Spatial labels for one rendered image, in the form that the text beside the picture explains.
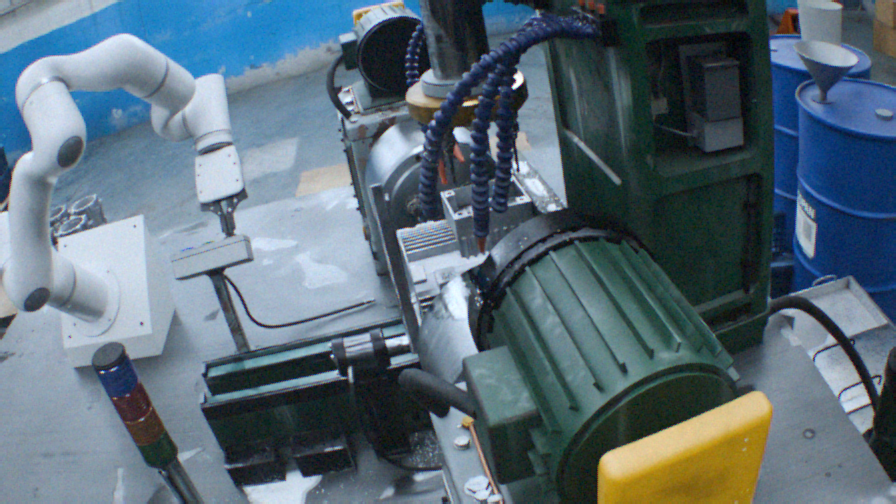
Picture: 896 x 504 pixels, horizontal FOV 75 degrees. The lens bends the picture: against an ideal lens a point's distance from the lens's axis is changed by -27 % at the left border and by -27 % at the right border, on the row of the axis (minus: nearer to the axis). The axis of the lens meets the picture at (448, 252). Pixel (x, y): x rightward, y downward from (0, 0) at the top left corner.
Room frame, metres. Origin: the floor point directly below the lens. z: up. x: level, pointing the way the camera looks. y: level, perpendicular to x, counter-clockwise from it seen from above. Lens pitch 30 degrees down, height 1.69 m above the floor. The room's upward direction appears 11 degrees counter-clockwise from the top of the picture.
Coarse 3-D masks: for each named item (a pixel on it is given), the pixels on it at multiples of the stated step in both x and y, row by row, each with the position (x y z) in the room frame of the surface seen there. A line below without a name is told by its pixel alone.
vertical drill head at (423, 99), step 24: (432, 0) 1.05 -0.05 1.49; (456, 0) 1.05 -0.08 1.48; (480, 0) 1.08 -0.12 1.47; (432, 24) 1.06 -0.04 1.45; (456, 24) 1.04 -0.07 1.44; (480, 24) 1.06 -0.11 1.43; (432, 48) 1.07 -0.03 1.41; (456, 48) 1.05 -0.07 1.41; (480, 48) 1.05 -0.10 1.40; (432, 72) 1.09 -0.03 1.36; (456, 72) 1.05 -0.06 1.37; (408, 96) 1.08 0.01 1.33; (432, 96) 1.06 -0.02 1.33; (528, 96) 1.06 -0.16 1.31; (432, 120) 1.02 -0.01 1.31; (456, 120) 1.00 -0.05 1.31
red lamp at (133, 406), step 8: (136, 392) 0.71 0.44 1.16; (144, 392) 0.73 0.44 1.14; (112, 400) 0.70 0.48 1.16; (120, 400) 0.69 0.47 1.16; (128, 400) 0.70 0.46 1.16; (136, 400) 0.70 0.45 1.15; (144, 400) 0.72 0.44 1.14; (120, 408) 0.70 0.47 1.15; (128, 408) 0.69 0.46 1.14; (136, 408) 0.70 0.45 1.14; (144, 408) 0.71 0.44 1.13; (120, 416) 0.70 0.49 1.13; (128, 416) 0.69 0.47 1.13; (136, 416) 0.70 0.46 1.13
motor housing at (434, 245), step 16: (432, 224) 1.11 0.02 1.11; (448, 224) 1.09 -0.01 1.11; (400, 240) 1.11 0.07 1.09; (416, 240) 1.07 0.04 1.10; (432, 240) 1.06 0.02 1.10; (448, 240) 1.05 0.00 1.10; (416, 256) 1.04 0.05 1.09; (432, 256) 1.04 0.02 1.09; (448, 256) 1.04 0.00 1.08; (480, 256) 1.03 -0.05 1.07; (432, 272) 1.02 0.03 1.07; (416, 288) 1.01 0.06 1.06; (432, 288) 1.01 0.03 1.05; (416, 304) 1.12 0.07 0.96
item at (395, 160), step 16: (400, 128) 1.42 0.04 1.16; (416, 128) 1.39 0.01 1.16; (464, 128) 1.42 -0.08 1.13; (384, 144) 1.40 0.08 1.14; (400, 144) 1.35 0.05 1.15; (416, 144) 1.31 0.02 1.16; (464, 144) 1.30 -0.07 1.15; (368, 160) 1.44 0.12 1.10; (384, 160) 1.34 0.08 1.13; (400, 160) 1.29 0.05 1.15; (416, 160) 1.28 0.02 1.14; (448, 160) 1.29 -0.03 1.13; (368, 176) 1.40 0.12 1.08; (384, 176) 1.29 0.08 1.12; (400, 176) 1.29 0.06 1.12; (416, 176) 1.29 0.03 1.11; (448, 176) 1.29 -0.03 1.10; (464, 176) 1.30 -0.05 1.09; (368, 192) 1.39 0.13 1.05; (384, 192) 1.28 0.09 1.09; (400, 192) 1.28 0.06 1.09; (416, 192) 1.29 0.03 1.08; (400, 208) 1.28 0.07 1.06; (416, 208) 1.25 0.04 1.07; (400, 224) 1.28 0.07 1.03; (416, 224) 1.28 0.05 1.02
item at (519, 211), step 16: (512, 176) 1.14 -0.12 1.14; (448, 192) 1.13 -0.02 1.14; (464, 192) 1.13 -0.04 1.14; (512, 192) 1.13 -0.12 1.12; (448, 208) 1.07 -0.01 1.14; (464, 208) 1.12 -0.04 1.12; (512, 208) 1.04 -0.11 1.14; (528, 208) 1.05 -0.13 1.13; (464, 224) 1.03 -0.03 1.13; (496, 224) 1.04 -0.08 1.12; (512, 224) 1.04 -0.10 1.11; (464, 240) 1.03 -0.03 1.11; (496, 240) 1.04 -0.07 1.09; (464, 256) 1.03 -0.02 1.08
